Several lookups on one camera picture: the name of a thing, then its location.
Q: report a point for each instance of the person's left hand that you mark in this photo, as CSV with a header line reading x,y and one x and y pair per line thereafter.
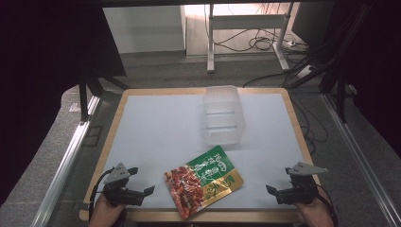
x,y
104,213

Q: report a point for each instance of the clear plastic storage box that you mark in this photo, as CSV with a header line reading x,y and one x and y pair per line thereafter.
x,y
223,116

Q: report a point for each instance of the white metal desk frame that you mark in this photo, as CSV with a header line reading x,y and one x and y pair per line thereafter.
x,y
247,21

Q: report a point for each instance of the black metal stand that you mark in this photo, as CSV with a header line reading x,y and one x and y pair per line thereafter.
x,y
83,97
340,85

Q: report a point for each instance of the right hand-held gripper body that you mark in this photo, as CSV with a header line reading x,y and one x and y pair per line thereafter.
x,y
299,186

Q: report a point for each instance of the green and red snack packet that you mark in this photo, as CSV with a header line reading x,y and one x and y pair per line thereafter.
x,y
201,183

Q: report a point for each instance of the white power strip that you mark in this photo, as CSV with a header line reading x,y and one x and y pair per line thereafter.
x,y
305,72

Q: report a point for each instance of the person's right hand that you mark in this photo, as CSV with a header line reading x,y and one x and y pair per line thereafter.
x,y
317,214

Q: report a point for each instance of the white cabinet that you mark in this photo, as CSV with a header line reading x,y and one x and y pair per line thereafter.
x,y
143,30

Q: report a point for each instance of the aluminium rail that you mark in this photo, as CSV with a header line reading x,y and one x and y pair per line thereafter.
x,y
362,164
63,164

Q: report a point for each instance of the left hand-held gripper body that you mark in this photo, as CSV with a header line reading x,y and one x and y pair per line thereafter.
x,y
121,189

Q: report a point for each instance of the black curtain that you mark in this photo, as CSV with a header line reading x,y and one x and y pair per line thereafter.
x,y
381,63
47,44

